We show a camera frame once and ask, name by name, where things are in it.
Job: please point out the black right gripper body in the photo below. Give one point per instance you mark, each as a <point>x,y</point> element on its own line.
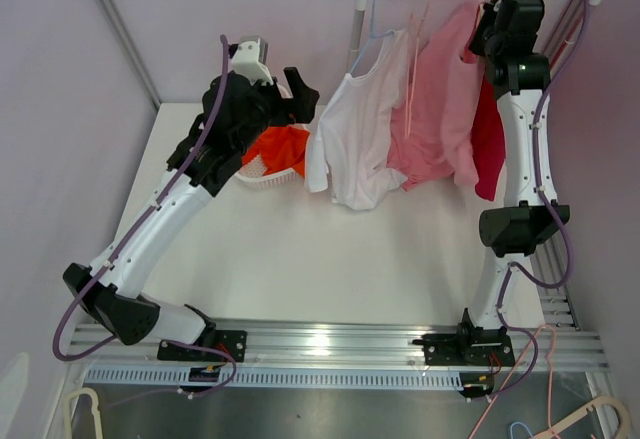
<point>485,40</point>

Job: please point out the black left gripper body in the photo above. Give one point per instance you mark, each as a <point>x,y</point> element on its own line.
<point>278,111</point>

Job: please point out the orange t shirt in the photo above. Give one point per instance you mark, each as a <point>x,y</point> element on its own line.
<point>280,149</point>

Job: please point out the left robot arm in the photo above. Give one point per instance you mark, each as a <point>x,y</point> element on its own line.
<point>235,112</point>

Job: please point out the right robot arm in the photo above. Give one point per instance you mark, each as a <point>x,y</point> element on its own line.
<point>530,214</point>

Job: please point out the pale pink t shirt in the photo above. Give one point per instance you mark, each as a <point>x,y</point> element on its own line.
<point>347,153</point>

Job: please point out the crimson t shirt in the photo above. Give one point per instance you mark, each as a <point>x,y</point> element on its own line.
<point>488,143</point>

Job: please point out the wooden hanger on floor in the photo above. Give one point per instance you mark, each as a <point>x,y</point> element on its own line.
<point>624,420</point>

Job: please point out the white plastic basket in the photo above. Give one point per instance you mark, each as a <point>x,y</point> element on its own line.
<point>251,174</point>

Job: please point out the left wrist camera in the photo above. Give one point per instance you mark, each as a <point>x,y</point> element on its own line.
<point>248,59</point>

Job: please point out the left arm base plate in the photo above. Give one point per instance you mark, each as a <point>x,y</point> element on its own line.
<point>213,346</point>

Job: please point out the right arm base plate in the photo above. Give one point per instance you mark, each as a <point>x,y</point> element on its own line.
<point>466,349</point>

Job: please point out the white slotted cable duct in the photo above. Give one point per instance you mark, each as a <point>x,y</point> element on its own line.
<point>277,378</point>

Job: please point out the blue wire hanger on floor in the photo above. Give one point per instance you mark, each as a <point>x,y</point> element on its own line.
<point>518,430</point>

